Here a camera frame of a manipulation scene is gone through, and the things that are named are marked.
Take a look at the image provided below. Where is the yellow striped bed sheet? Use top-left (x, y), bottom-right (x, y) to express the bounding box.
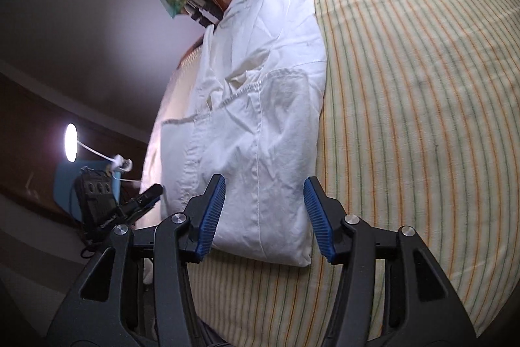
top-left (185, 0), bottom-right (520, 340)

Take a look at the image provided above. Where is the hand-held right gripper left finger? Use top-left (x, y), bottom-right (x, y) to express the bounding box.
top-left (44, 173), bottom-right (227, 347)

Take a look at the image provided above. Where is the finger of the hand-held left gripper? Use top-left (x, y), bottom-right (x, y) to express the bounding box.
top-left (116, 184), bottom-right (165, 226)

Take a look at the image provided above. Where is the white clip lamp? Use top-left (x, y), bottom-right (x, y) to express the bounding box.
top-left (64, 122), bottom-right (134, 174)

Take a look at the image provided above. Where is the white long-sleeved shirt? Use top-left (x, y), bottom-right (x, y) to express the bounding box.
top-left (160, 0), bottom-right (328, 269)

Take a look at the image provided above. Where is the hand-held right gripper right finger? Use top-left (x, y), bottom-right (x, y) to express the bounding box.
top-left (302, 175), bottom-right (477, 347)

